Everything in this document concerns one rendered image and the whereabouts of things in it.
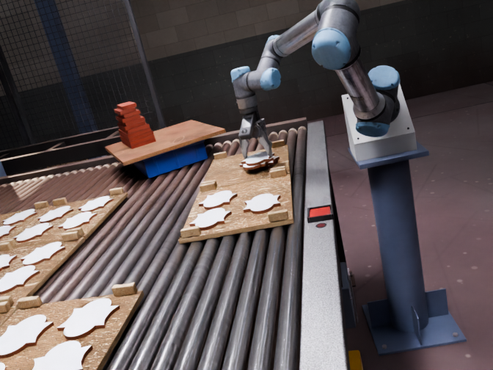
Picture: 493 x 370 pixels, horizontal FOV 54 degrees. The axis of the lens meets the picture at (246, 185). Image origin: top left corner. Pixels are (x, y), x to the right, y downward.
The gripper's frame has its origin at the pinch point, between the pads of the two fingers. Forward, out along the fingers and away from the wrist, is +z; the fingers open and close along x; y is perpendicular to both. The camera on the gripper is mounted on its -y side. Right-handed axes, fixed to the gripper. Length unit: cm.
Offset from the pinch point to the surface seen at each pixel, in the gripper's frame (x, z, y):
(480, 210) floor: -83, 98, 148
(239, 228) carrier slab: -12, 4, -54
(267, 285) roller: -29, 6, -81
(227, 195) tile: 1.9, 3.1, -29.7
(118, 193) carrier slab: 59, 4, -16
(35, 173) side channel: 151, 4, 31
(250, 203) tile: -10.2, 3.1, -38.5
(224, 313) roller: -23, 6, -92
